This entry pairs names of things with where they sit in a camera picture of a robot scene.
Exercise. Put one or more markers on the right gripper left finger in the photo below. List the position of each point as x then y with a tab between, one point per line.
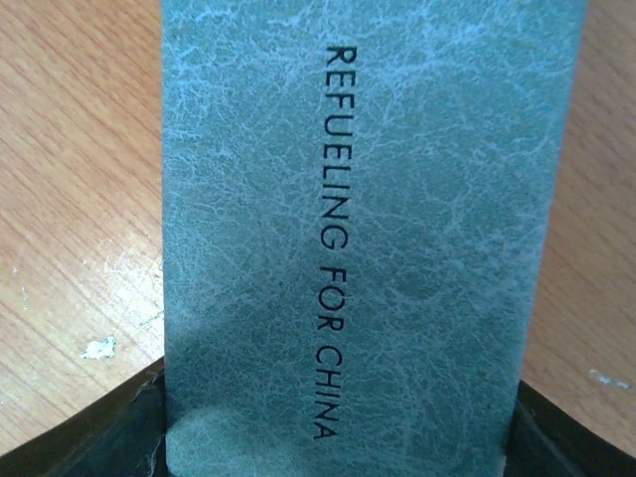
120	434

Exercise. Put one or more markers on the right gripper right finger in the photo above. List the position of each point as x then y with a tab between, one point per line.
545	441

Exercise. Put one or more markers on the grey-green glasses case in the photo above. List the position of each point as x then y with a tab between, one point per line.
356	197

